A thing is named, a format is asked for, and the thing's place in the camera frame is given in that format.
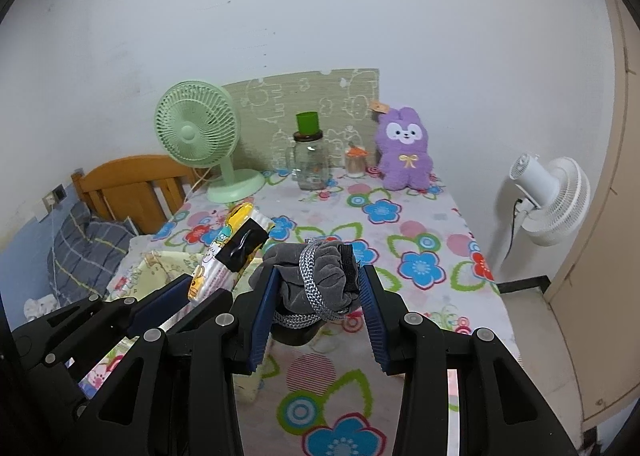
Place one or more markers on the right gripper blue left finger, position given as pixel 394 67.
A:
pixel 265 295

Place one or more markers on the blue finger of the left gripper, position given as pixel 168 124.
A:
pixel 218 302
pixel 158 306

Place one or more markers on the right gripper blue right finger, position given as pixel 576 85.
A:
pixel 373 304

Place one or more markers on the yellow cartoon fabric storage box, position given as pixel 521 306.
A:
pixel 155 270

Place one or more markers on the grey drawstring pouch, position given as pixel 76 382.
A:
pixel 319 284

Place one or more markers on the yellow white tissue pack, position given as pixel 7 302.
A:
pixel 244 233

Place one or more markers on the crumpled white cloth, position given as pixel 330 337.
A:
pixel 35 308

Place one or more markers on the white bedding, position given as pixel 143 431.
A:
pixel 139 247

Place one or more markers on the grey plaid pillow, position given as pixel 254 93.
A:
pixel 85 255

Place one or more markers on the floral tablecloth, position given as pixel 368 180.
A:
pixel 345 345

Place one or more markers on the purple plush bunny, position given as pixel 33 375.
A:
pixel 402 140

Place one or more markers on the small orange lid jar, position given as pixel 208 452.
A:
pixel 355 159

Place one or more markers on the glass mason jar mug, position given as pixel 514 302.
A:
pixel 308 160

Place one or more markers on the green desk fan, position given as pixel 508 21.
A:
pixel 198 126

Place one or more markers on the green cup on jar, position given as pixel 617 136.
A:
pixel 307 123

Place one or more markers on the white standing fan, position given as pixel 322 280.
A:
pixel 553 202

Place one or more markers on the beige door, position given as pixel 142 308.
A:
pixel 595 296

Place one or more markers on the wall power socket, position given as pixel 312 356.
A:
pixel 52 199

